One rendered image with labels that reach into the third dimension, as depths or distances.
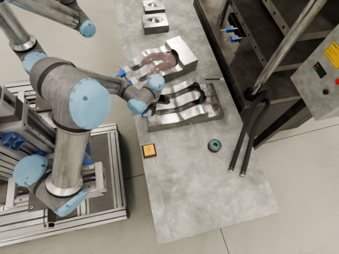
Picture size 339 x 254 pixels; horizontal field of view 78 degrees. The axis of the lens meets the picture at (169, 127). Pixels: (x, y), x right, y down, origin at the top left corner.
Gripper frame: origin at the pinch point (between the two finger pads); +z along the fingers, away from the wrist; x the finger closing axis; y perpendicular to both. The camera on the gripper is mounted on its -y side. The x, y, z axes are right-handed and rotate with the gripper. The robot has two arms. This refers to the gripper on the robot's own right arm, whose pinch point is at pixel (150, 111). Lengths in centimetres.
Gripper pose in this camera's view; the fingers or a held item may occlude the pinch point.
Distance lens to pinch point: 124.2
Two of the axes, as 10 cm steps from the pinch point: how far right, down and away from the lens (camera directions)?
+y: -9.5, 1.3, -2.8
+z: -2.2, 3.2, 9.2
